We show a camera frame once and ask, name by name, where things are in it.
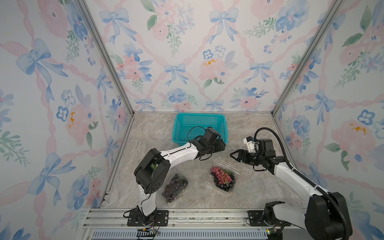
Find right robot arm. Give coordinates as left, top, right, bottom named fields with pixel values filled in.
left=230, top=137, right=353, bottom=240

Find red grape bunch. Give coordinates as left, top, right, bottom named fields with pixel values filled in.
left=211, top=167, right=233, bottom=182

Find clear clamshell container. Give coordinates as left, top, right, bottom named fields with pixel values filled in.
left=160, top=172, right=189, bottom=206
left=207, top=159, right=240, bottom=193

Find dark purple grape bunch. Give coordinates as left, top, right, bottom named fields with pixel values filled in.
left=161, top=174, right=189, bottom=204

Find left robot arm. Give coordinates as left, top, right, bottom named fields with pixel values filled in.
left=134, top=127, right=226, bottom=217

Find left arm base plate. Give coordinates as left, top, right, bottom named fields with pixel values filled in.
left=123, top=208, right=169, bottom=227

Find aluminium front rail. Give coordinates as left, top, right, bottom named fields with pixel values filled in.
left=78, top=208, right=340, bottom=240

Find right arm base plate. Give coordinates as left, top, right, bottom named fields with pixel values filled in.
left=246, top=210, right=292, bottom=228

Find black corrugated cable conduit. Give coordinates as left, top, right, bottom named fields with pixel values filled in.
left=253, top=127, right=354, bottom=240

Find teal plastic basket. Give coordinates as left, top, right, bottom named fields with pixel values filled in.
left=172, top=113, right=229, bottom=146

